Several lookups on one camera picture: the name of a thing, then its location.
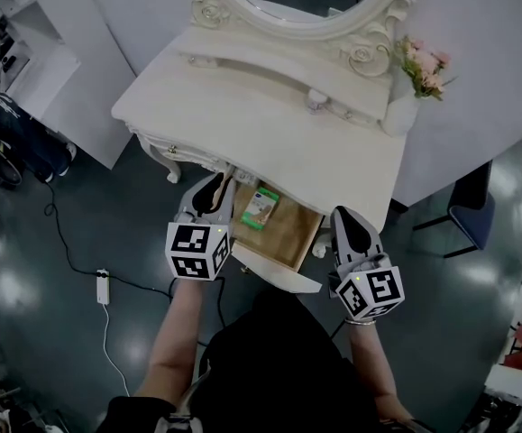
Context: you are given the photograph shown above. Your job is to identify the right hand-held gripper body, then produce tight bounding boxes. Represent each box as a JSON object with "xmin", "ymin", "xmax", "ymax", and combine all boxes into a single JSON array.
[{"xmin": 326, "ymin": 248, "xmax": 406, "ymax": 323}]

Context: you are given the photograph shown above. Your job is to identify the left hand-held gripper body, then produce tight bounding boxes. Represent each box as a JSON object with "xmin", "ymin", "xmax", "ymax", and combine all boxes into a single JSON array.
[{"xmin": 164, "ymin": 198, "xmax": 235, "ymax": 283}]

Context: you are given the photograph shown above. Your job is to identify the wooden drawer with white front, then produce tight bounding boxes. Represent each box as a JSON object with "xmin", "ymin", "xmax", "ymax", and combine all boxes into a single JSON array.
[{"xmin": 229, "ymin": 179, "xmax": 325, "ymax": 295}]

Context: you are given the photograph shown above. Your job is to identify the small white jar item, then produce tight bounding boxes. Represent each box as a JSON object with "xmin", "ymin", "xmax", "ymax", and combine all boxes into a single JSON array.
[{"xmin": 305, "ymin": 88, "xmax": 330, "ymax": 115}]

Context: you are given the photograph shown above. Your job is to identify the person's right forearm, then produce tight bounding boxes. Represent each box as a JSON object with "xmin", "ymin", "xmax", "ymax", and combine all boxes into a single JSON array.
[{"xmin": 343, "ymin": 320, "xmax": 402, "ymax": 410}]

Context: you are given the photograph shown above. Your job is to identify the person's left forearm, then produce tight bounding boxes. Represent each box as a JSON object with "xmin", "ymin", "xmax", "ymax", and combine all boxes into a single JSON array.
[{"xmin": 133, "ymin": 277, "xmax": 208, "ymax": 401}]

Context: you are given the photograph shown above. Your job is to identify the green and white box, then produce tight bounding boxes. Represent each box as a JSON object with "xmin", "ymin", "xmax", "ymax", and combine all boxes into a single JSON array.
[{"xmin": 240, "ymin": 187, "xmax": 282, "ymax": 232}]

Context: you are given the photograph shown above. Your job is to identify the white dressing table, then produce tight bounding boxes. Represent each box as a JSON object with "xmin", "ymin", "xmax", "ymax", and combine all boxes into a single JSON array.
[{"xmin": 110, "ymin": 27, "xmax": 409, "ymax": 234}]

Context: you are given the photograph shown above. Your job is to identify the white power strip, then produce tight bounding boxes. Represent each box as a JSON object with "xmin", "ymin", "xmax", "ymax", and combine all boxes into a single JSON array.
[{"xmin": 95, "ymin": 267, "xmax": 111, "ymax": 307}]

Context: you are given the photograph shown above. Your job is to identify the dark blue chair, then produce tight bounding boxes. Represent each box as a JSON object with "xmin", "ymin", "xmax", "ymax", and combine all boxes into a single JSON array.
[{"xmin": 411, "ymin": 159, "xmax": 499, "ymax": 260}]

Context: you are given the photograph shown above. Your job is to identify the person's black clothing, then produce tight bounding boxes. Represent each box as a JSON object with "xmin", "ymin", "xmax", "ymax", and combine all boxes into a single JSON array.
[{"xmin": 96, "ymin": 285, "xmax": 428, "ymax": 433}]

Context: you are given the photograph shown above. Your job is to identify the white vase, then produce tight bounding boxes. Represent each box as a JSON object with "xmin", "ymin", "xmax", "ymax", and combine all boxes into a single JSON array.
[{"xmin": 380, "ymin": 93, "xmax": 423, "ymax": 138}]

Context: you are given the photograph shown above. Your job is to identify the pink flower bouquet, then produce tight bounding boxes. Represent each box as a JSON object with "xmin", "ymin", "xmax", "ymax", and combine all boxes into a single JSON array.
[{"xmin": 393, "ymin": 35, "xmax": 459, "ymax": 103}]

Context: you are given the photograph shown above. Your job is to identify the white side table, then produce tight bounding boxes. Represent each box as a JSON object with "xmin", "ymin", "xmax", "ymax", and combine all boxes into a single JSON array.
[{"xmin": 483, "ymin": 362, "xmax": 522, "ymax": 413}]

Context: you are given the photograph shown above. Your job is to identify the white shelf unit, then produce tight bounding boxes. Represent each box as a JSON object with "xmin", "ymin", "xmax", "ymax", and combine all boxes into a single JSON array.
[{"xmin": 0, "ymin": 0, "xmax": 136, "ymax": 170}]

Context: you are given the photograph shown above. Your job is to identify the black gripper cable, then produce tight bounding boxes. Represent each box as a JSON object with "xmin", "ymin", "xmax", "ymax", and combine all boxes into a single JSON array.
[{"xmin": 214, "ymin": 276, "xmax": 231, "ymax": 331}]

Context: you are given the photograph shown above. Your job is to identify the black floor cable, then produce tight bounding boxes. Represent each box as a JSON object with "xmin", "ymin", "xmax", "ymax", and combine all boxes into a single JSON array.
[{"xmin": 39, "ymin": 176, "xmax": 174, "ymax": 299}]

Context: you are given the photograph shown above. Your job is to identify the white cable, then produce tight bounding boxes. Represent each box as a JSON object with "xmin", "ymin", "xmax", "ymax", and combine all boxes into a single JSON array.
[{"xmin": 101, "ymin": 302, "xmax": 132, "ymax": 399}]

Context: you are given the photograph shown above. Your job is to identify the oval mirror with ornate frame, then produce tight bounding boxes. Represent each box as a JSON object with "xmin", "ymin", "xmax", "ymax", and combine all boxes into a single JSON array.
[{"xmin": 188, "ymin": 0, "xmax": 418, "ymax": 79}]

